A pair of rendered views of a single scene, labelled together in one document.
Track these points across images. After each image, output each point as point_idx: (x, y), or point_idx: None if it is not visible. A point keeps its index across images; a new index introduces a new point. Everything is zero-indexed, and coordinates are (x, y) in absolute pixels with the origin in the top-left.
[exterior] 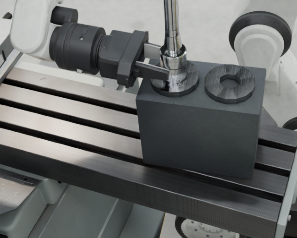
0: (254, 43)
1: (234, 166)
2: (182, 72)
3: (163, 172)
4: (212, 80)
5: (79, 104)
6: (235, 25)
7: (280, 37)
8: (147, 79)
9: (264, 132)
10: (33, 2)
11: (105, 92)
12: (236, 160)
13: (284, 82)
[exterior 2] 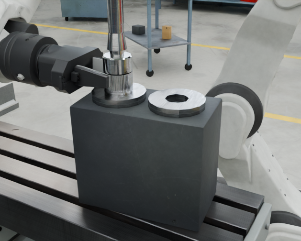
0: (224, 111)
1: (177, 210)
2: (125, 81)
3: (97, 213)
4: (158, 96)
5: (39, 149)
6: (206, 96)
7: (250, 107)
8: (91, 95)
9: (223, 191)
10: None
11: (68, 144)
12: (179, 201)
13: (256, 167)
